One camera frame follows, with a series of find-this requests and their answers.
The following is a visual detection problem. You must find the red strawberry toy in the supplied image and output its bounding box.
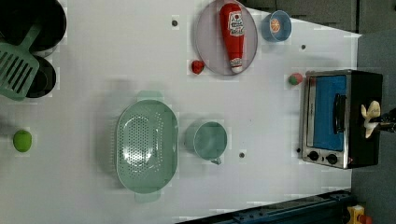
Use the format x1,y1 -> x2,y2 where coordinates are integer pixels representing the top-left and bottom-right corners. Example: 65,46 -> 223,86
191,60 -> 205,75

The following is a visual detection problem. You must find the orange slice toy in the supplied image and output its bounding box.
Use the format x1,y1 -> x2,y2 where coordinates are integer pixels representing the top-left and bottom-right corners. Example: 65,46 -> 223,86
270,19 -> 281,34

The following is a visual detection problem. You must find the grey round plate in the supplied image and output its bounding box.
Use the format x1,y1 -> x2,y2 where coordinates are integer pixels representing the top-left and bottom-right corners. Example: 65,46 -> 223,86
194,0 -> 258,76

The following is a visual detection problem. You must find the green measuring cup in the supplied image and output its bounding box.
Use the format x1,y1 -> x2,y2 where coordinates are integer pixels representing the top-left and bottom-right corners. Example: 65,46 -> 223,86
185,120 -> 228,165

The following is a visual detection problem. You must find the blue metal frame rail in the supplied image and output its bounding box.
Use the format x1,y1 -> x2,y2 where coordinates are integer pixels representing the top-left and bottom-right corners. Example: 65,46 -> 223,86
177,190 -> 357,224

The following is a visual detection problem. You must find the yellow red emergency button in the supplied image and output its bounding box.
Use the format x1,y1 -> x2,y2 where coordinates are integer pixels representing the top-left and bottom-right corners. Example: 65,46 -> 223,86
347,205 -> 373,224

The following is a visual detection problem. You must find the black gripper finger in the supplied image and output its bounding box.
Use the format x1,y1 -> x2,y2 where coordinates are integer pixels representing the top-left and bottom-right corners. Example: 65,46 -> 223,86
375,122 -> 396,133
380,108 -> 396,122

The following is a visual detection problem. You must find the large black cylinder holder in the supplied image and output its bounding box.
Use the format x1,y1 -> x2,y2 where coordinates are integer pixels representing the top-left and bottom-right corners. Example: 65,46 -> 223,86
0,0 -> 67,52

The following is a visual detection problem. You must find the small black cylinder holder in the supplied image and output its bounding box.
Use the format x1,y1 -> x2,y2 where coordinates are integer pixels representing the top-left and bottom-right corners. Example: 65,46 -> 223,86
26,56 -> 56,98

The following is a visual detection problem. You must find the green lime toy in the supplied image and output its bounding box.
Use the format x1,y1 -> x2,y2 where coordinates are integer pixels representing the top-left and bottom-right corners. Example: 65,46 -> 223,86
13,130 -> 33,152

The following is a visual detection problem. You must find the green oval colander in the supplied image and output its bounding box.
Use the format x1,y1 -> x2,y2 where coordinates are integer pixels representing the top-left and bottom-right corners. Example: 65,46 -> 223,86
115,91 -> 178,203

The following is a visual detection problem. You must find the blue bowl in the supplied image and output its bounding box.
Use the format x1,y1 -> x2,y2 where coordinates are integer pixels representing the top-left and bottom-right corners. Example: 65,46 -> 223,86
262,10 -> 292,42

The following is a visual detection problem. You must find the black toaster oven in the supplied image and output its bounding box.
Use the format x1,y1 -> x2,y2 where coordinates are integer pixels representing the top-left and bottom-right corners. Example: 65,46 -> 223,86
302,70 -> 383,169

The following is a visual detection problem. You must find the red plush ketchup bottle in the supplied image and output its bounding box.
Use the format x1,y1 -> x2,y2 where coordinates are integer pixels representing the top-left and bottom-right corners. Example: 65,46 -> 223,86
219,3 -> 245,74

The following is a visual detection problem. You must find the peeled plush banana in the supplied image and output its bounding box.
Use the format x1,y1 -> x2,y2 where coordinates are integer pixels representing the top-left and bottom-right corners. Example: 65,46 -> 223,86
361,101 -> 381,138

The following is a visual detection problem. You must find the red green peach toy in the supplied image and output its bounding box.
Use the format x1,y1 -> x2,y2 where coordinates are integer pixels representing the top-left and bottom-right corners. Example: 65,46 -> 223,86
288,73 -> 304,86

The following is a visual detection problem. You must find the green slotted spatula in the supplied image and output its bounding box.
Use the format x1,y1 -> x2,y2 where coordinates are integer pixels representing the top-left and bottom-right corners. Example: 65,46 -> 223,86
0,24 -> 41,101

